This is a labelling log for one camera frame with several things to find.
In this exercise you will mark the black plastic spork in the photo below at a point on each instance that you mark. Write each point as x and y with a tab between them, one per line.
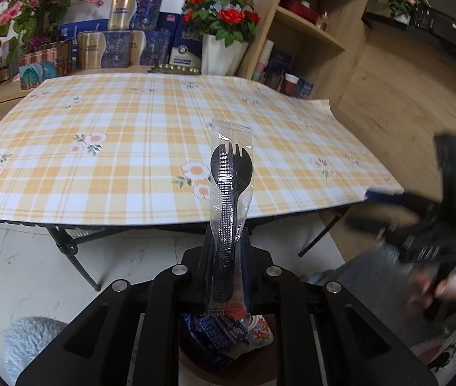
228	169

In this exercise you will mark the wooden sideboard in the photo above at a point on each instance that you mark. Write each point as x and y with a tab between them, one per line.
3	96

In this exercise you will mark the black folding table frame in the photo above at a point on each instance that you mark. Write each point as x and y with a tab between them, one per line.
79	265

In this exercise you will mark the blue box with red mark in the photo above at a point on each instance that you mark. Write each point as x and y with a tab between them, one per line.
167	22

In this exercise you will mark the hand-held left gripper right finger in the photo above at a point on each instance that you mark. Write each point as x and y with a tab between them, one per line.
248	273

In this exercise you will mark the wooden shelf unit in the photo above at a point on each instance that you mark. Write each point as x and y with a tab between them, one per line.
264	0

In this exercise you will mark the white flower vase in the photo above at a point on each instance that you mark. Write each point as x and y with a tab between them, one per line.
222	58

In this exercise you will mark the stack of pastel cups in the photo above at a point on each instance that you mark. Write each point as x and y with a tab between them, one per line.
264	58

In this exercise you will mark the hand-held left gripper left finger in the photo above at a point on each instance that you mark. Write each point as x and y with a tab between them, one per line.
200	277

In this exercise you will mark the small pink potted flowers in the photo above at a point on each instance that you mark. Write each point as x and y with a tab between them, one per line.
406	2

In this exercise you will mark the pink flower plant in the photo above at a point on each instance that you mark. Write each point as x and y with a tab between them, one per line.
39	0

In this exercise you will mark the floral paper cup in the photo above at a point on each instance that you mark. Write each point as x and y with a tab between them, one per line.
262	331

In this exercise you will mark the grey fluffy slipper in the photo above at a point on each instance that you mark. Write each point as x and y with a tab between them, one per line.
31	341

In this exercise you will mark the plain blue box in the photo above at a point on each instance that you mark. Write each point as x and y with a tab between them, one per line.
83	28

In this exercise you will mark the gold and blue gift box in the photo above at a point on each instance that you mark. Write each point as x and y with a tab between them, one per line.
151	48
103	50
131	12

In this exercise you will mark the dark blue box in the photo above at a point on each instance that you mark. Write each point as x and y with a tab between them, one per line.
280	64

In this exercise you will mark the blue snack packet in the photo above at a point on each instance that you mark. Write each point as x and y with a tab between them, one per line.
260	364

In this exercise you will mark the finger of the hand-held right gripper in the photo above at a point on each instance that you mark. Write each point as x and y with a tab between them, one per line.
376	229
396	199

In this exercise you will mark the small glass bottle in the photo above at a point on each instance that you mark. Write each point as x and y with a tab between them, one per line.
323	22

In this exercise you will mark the teal patterned box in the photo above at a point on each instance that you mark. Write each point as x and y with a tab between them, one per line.
43	68

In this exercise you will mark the red basket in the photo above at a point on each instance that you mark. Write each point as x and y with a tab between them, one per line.
304	10

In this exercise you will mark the red rose plant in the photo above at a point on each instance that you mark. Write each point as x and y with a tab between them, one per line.
232	16

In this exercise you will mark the gold oval tray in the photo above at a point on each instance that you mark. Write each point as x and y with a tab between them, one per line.
171	68

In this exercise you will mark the yellow checked floral tablecloth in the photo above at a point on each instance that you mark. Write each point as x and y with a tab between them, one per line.
131	128

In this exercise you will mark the person's grey trouser leg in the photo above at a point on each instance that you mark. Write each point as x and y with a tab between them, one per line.
372	289

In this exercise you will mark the black low cabinet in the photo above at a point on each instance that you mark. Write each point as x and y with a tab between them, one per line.
452	36

